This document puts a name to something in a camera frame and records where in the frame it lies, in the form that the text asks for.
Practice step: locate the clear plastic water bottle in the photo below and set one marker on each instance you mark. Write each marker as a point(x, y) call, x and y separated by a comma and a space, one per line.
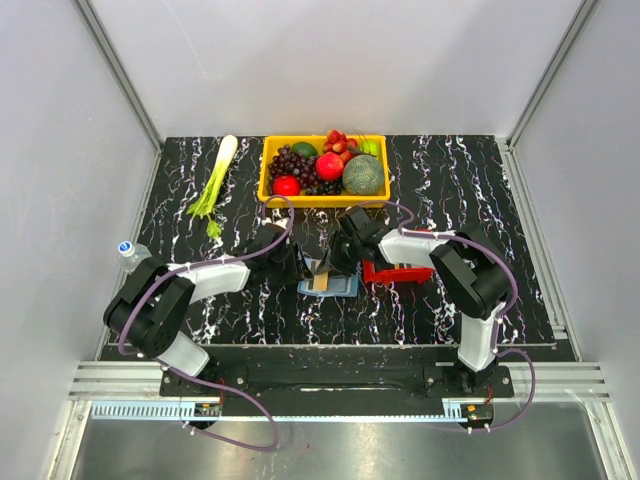
point(131, 255)

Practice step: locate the dark green avocado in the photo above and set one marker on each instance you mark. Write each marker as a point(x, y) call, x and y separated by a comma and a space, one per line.
point(304, 149)

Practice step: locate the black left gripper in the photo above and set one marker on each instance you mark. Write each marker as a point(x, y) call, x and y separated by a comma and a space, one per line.
point(297, 266)

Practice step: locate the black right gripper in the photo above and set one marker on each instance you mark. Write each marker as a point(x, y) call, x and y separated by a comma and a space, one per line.
point(331, 256)

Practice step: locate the red pomegranate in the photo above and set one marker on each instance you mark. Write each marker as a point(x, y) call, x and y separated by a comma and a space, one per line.
point(329, 166)

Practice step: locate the red lychee cluster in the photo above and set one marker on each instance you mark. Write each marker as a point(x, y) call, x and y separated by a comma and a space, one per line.
point(338, 142)

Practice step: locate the dark purple grape bunch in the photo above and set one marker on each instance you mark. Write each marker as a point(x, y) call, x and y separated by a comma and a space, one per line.
point(286, 162)

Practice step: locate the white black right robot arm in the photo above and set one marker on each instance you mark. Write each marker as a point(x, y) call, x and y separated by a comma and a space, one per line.
point(476, 276)

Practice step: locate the red tomato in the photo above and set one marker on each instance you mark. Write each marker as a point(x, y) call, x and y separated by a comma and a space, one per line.
point(286, 185)

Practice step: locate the green netted melon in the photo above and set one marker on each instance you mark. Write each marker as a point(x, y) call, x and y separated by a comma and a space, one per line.
point(363, 176)

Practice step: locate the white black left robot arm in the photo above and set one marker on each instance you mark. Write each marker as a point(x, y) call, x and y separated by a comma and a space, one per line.
point(149, 310)

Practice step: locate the red plastic card tray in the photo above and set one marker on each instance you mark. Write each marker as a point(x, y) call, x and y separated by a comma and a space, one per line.
point(396, 274)

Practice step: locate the dark blueberry cluster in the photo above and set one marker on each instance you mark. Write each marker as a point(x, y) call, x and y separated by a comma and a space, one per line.
point(325, 188)

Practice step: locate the yellow plastic fruit bin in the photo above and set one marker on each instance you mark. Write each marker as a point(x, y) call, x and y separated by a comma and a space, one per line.
point(273, 142)

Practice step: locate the blue leather card holder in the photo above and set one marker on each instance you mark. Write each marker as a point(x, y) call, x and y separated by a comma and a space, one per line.
point(340, 286)

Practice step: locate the green white celery stalk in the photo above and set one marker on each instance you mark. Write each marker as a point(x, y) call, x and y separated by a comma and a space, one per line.
point(204, 206)

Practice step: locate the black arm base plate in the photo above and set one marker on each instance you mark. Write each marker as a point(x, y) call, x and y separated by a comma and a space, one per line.
point(431, 381)

